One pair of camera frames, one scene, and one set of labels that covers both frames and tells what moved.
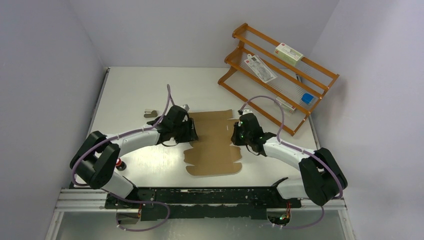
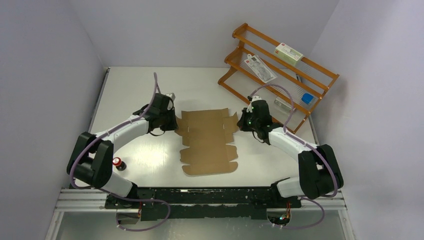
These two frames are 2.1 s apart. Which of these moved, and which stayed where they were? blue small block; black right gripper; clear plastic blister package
Moved: black right gripper
Stayed: clear plastic blister package; blue small block
